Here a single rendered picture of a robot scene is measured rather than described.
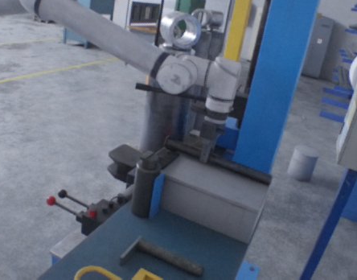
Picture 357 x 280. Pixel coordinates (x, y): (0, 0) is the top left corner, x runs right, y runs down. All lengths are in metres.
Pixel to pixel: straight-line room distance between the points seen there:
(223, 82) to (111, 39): 0.36
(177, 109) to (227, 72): 0.50
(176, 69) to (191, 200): 0.41
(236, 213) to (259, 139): 0.43
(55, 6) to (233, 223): 0.85
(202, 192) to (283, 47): 0.61
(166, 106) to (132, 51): 0.55
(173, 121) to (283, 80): 0.52
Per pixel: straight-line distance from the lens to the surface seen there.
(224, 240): 1.07
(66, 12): 1.09
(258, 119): 1.35
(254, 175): 1.15
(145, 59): 0.97
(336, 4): 12.01
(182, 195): 1.08
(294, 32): 1.29
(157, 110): 1.50
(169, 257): 0.93
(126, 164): 1.49
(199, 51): 2.82
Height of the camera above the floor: 1.72
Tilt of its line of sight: 22 degrees down
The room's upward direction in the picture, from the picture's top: 10 degrees clockwise
